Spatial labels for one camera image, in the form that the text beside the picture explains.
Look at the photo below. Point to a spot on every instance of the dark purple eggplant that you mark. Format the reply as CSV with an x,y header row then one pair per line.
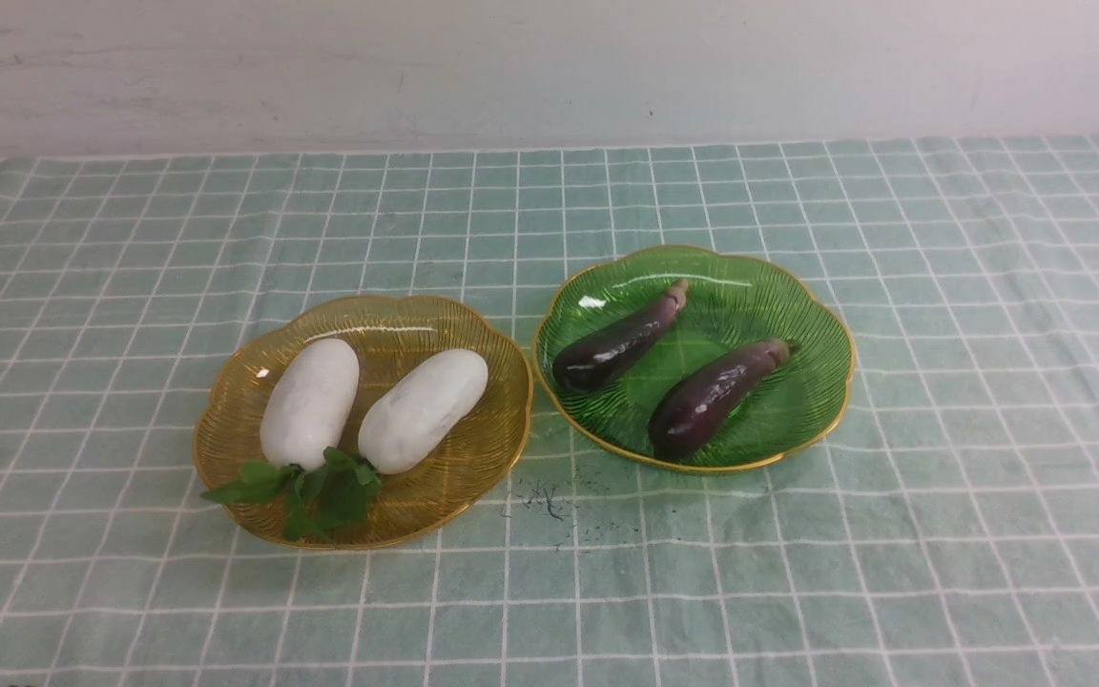
x,y
690,415
594,362

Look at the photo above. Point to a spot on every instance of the amber glass plate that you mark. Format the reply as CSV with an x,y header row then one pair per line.
x,y
391,336

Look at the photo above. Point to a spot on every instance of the white radish with green leaves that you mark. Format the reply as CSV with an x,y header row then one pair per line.
x,y
397,433

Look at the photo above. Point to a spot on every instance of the green glass plate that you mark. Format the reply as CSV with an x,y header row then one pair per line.
x,y
731,300

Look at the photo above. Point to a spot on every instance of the green checkered tablecloth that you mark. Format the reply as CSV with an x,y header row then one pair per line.
x,y
945,534

